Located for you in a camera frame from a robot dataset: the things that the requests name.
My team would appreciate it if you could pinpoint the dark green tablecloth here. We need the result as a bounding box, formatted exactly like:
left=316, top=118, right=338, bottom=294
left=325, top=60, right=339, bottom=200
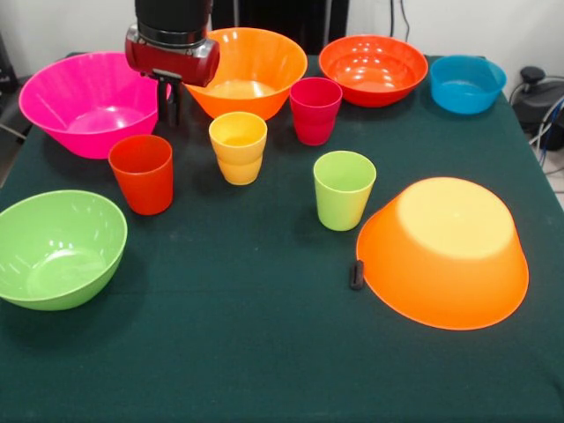
left=0, top=51, right=564, bottom=423

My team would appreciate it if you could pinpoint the small black finger pad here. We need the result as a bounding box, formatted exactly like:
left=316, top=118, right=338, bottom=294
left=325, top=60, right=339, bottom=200
left=350, top=259, right=365, bottom=292

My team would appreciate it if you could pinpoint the red plastic cup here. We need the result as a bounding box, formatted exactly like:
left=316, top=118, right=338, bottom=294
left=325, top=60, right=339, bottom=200
left=108, top=134, right=174, bottom=216

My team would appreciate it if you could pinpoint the black wall cable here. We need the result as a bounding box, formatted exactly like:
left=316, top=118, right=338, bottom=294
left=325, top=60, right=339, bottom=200
left=390, top=0, right=412, bottom=43

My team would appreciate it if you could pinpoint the green plastic bowl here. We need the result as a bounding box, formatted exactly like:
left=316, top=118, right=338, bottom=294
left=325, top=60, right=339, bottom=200
left=0, top=189, right=129, bottom=312

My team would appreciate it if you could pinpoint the red plastic bowl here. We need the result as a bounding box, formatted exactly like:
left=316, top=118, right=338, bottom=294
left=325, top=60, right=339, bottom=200
left=318, top=34, right=429, bottom=108

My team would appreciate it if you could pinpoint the blue plastic bowl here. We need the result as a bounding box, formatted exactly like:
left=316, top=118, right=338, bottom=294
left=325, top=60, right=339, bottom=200
left=429, top=55, right=508, bottom=115

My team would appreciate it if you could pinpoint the crimson plastic cup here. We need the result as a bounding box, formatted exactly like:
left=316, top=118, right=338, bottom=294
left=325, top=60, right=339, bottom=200
left=289, top=77, right=344, bottom=146

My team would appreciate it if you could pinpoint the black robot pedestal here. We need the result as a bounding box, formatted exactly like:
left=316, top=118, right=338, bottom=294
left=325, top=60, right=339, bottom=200
left=211, top=0, right=350, bottom=55

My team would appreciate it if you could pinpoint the orange plastic bowl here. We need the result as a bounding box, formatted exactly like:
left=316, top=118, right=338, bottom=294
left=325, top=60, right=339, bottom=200
left=182, top=26, right=308, bottom=121
left=355, top=176, right=530, bottom=331

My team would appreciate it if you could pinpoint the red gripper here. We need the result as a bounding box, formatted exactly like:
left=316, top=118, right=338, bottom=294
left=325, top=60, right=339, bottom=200
left=124, top=26, right=221, bottom=128

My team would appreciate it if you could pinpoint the yellow plastic cup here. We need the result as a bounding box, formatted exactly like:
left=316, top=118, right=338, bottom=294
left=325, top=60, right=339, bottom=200
left=208, top=111, right=269, bottom=186

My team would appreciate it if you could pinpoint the pink plastic bowl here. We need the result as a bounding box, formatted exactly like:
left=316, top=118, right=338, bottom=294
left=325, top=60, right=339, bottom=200
left=18, top=50, right=173, bottom=160

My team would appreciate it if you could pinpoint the green plastic cup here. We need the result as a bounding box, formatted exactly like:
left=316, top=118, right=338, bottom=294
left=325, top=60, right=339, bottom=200
left=313, top=151, right=377, bottom=232

